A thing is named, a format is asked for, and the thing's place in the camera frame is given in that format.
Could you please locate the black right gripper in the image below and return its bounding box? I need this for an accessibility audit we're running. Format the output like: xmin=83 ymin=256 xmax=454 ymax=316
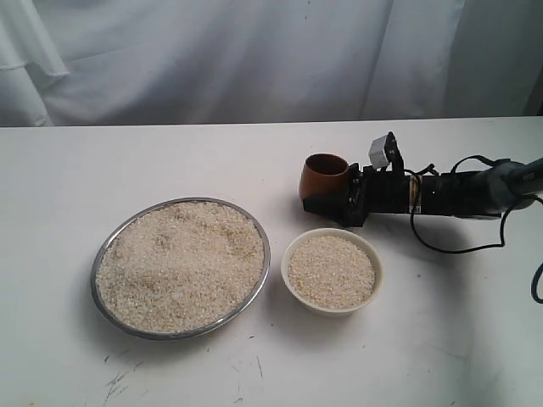
xmin=302 ymin=163 xmax=420 ymax=227

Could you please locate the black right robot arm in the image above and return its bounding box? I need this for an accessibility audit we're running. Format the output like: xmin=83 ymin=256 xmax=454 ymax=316
xmin=302 ymin=155 xmax=542 ymax=227

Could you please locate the small white ceramic bowl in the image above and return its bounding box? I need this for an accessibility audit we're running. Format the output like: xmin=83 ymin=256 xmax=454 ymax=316
xmin=281 ymin=228 xmax=383 ymax=317

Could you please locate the rice in white bowl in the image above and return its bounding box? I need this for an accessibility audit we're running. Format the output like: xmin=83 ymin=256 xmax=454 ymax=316
xmin=288 ymin=236 xmax=376 ymax=309

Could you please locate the rice in steel bowl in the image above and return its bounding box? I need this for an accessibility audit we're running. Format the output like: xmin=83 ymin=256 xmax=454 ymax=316
xmin=95 ymin=201 xmax=266 ymax=333

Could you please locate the metal plate of rice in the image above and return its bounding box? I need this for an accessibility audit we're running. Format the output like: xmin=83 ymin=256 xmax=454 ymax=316
xmin=89 ymin=196 xmax=272 ymax=341

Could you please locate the white backdrop curtain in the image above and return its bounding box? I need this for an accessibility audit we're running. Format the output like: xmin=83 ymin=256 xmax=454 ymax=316
xmin=1 ymin=1 xmax=542 ymax=126

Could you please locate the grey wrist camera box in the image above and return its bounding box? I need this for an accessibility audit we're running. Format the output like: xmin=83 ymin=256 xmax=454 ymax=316
xmin=368 ymin=131 xmax=396 ymax=170

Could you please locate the black camera cable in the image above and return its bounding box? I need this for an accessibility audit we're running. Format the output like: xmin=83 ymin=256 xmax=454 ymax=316
xmin=407 ymin=155 xmax=543 ymax=304

